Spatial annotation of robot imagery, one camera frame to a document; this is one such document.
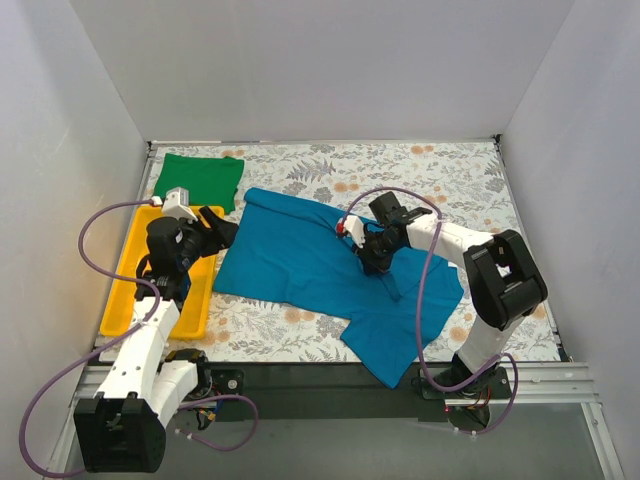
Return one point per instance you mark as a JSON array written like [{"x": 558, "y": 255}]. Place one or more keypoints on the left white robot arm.
[{"x": 122, "y": 428}]

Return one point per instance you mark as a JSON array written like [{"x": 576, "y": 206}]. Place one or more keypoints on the floral table mat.
[{"x": 467, "y": 181}]

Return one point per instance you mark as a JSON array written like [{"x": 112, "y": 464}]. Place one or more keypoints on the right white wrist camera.
[{"x": 355, "y": 230}]

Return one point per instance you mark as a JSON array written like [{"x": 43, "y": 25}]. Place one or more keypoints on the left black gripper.
[{"x": 203, "y": 235}]

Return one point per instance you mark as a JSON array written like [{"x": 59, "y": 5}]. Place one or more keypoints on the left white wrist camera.
[{"x": 175, "y": 204}]

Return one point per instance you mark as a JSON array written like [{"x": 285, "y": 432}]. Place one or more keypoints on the blue t shirt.
[{"x": 286, "y": 251}]

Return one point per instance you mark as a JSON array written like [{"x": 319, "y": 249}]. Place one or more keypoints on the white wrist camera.
[
  {"x": 175, "y": 204},
  {"x": 355, "y": 230}
]

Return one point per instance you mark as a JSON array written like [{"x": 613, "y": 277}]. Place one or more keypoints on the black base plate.
[{"x": 338, "y": 391}]

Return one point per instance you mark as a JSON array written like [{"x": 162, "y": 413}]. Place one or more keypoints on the folded green t shirt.
[{"x": 209, "y": 181}]

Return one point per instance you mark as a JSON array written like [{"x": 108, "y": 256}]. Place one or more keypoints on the yellow plastic tray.
[{"x": 120, "y": 304}]

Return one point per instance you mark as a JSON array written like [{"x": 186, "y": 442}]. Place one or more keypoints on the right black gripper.
[{"x": 373, "y": 251}]

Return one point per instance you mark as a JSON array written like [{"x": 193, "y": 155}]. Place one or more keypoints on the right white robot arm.
[{"x": 504, "y": 281}]

